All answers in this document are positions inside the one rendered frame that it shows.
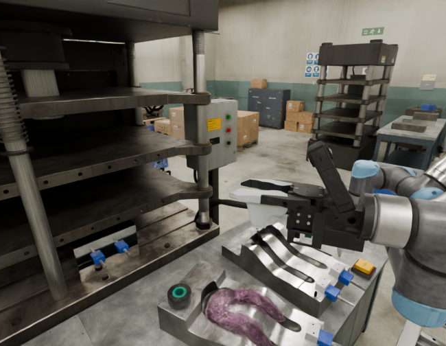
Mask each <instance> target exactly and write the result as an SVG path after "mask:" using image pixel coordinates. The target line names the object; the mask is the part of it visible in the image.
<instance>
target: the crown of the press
mask: <svg viewBox="0 0 446 346"><path fill-rule="evenodd" d="M194 30H202V31H205V33H207V32H216V31H218V0H0V46H4V47H6V50H5V51H0V52H1V56H2V57H4V58H6V59H7V61H3V63H4V64H8V65H9V66H8V67H5V69H20V72H21V77H22V80H23V85H24V88H25V92H26V96H27V97H47V96H56V95H59V91H58V85H57V82H56V76H55V72H54V69H69V63H67V62H66V61H65V57H64V52H63V48H62V41H63V40H64V39H71V40H82V41H102V42H112V43H125V42H134V43H142V42H147V41H155V40H161V39H166V38H174V37H179V36H188V35H192V31H194Z"/></svg>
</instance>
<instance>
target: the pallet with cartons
mask: <svg viewBox="0 0 446 346"><path fill-rule="evenodd" d="M258 137H259V112H251V111H237V151H238V152H242V151H243V148H251V147H252V146H251V144H255V145H257V144H258Z"/></svg>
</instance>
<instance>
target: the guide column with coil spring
mask: <svg viewBox="0 0 446 346"><path fill-rule="evenodd" d="M0 59H2V57H1V52H0ZM4 75H7V74H6V72H2V73H0V76H4ZM4 80H8V78H0V81H4ZM8 85H10V84H9V82H7V83H0V87H1V86H8ZM0 91H11V88H4V89H0ZM10 95H12V93H3V94H0V97H4V96H10ZM12 100H14V98H13V97H11V98H6V99H0V102H7V101H12ZM13 105H15V103H14V102H13V103H9V104H0V107H4V106H13ZM14 110H16V107H14V108H7V109H1V110H0V112H7V111H14ZM13 115H18V113H17V112H15V113H8V114H2V115H0V117H8V116H13ZM17 119H19V117H14V118H9V119H0V122H9V121H14V120H17ZM17 124H20V122H14V123H11V124H0V127H6V126H14V125H17ZM20 128H21V126H18V127H15V128H6V129H0V132H5V131H11V130H18V129H20ZM21 133H23V131H22V130H21V131H18V132H12V133H6V134H1V136H2V137H4V136H10V135H17V134H21ZM23 137H24V135H21V136H18V137H12V138H5V139H3V141H10V140H15V139H20V138H23ZM4 145H5V148H6V150H7V151H17V150H24V149H26V148H27V144H26V142H25V139H24V140H21V141H15V142H11V143H4ZM8 158H9V160H10V165H11V167H12V171H13V173H14V177H15V180H16V184H17V186H18V189H19V193H20V195H21V199H22V201H23V206H24V208H25V212H26V215H27V219H28V221H29V224H30V228H31V230H32V234H33V236H34V241H35V243H36V247H37V249H38V254H39V256H40V260H41V262H42V265H43V269H44V272H45V275H46V278H47V282H48V284H49V288H50V291H51V295H52V297H53V300H56V301H58V300H61V299H64V298H65V297H66V296H67V295H68V290H67V285H66V283H65V280H64V275H63V273H62V268H61V265H60V261H59V258H58V254H57V251H56V247H55V244H54V239H53V237H52V234H51V229H50V226H49V222H48V219H47V215H46V212H45V208H44V205H43V201H42V198H41V195H40V191H39V188H38V183H37V180H36V176H35V173H34V169H33V166H32V162H31V159H30V155H29V153H27V154H22V155H18V156H10V157H8Z"/></svg>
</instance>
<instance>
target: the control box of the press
mask: <svg viewBox="0 0 446 346"><path fill-rule="evenodd" d="M237 103H238V101H237V100H228V99H213V100H211V103H210V104H208V105H207V141H209V142H211V144H212V152H211V153H210V154H208V177H209V185H210V186H212V188H213V195H212V196H211V197H210V198H209V200H210V199H212V198H219V168H220V167H223V166H226V165H228V164H230V163H234V162H236V161H237ZM183 108H184V121H185V140H191V141H195V140H196V124H195V106H194V105H193V104H183ZM186 159H187V167H188V168H191V169H193V178H194V181H195V183H198V180H197V178H196V171H197V159H196V154H195V155H186ZM209 217H210V218H212V219H213V222H214V223H216V224H217V225H219V205H217V206H215V207H214V208H213V209H212V210H211V211H210V212H209Z"/></svg>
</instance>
